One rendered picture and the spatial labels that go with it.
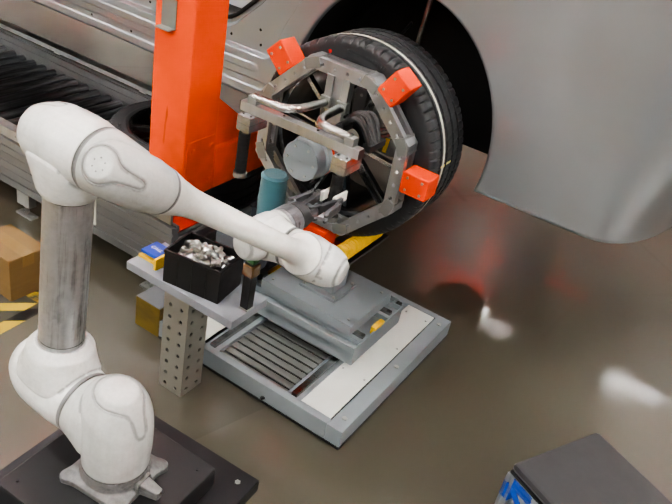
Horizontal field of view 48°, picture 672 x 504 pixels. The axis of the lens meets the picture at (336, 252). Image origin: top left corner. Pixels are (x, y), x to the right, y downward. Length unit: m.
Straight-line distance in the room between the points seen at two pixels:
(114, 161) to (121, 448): 0.66
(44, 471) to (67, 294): 0.46
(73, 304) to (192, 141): 1.01
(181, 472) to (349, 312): 1.05
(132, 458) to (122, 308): 1.29
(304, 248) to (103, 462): 0.64
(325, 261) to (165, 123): 0.99
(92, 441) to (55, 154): 0.63
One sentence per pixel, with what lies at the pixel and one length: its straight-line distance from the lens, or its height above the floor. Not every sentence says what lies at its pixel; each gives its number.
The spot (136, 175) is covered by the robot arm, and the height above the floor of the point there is 1.17.
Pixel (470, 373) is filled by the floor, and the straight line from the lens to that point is 2.97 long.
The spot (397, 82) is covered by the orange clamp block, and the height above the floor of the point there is 1.13.
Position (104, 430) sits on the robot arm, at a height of 0.58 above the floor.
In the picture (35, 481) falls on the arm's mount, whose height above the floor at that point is 0.37.
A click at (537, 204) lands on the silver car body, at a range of 2.50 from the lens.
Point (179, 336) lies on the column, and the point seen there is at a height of 0.25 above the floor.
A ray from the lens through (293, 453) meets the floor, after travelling 2.48.
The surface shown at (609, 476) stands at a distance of 2.29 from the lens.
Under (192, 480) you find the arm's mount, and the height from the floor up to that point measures 0.36.
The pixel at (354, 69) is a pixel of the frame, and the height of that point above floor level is 1.12.
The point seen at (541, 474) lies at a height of 0.34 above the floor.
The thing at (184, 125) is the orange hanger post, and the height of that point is 0.80.
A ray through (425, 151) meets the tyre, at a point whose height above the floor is 0.93.
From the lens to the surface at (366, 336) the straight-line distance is 2.72.
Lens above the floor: 1.80
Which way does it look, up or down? 31 degrees down
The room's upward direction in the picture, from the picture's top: 12 degrees clockwise
